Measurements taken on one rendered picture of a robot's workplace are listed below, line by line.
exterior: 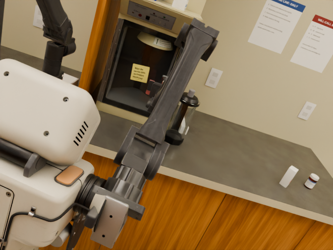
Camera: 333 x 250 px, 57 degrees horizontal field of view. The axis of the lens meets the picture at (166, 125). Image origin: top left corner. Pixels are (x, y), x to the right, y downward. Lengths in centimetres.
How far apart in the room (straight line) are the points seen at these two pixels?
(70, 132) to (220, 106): 147
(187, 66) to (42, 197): 44
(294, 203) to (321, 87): 84
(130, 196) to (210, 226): 93
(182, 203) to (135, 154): 77
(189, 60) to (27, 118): 40
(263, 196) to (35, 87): 107
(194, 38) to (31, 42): 135
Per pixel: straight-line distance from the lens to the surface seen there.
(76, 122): 60
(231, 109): 199
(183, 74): 77
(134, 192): 67
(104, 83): 146
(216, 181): 135
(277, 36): 191
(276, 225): 161
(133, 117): 152
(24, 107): 62
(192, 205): 146
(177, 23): 130
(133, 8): 131
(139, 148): 71
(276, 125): 211
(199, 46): 80
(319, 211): 160
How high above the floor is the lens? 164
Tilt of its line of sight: 26 degrees down
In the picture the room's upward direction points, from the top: 22 degrees clockwise
